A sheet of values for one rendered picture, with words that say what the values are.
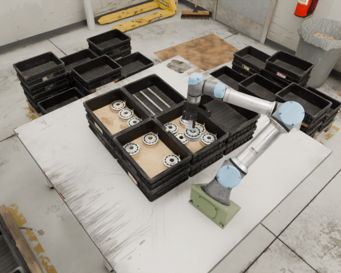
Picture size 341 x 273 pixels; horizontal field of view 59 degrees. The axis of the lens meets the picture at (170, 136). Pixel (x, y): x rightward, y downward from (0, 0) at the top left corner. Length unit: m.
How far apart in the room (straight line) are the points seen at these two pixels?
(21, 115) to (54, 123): 1.32
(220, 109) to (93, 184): 1.01
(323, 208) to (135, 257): 1.81
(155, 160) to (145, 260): 0.56
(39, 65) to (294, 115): 2.62
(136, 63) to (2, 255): 2.27
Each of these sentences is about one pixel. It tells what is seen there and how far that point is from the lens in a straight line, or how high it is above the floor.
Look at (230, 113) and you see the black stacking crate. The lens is 2.18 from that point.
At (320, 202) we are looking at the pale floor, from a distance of 2.96.
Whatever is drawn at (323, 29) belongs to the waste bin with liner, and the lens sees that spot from 4.29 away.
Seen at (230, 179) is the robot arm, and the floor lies 1.04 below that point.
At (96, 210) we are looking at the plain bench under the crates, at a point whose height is 0.70.
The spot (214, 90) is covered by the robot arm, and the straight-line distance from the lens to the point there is 1.54.
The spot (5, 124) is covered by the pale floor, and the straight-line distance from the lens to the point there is 3.61.
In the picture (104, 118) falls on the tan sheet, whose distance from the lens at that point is 2.10.
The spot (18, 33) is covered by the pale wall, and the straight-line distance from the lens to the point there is 4.83.
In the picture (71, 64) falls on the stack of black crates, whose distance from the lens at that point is 3.57.
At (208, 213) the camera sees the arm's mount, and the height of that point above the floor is 0.74.
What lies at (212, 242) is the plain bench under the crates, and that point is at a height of 0.70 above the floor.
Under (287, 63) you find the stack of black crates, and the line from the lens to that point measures 3.53.
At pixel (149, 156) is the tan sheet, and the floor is 0.83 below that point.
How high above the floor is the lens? 2.23
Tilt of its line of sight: 46 degrees down
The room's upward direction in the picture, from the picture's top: 2 degrees clockwise
